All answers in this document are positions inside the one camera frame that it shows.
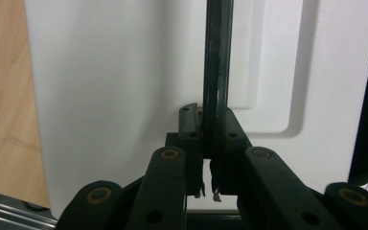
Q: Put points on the white moulded panel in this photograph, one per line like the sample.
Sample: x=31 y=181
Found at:
x=115 y=96

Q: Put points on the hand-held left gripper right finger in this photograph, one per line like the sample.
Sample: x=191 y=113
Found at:
x=234 y=137

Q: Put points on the grey metal rail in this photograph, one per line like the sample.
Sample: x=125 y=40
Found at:
x=9 y=214

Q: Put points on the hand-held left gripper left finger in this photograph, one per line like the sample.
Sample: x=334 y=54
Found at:
x=190 y=127

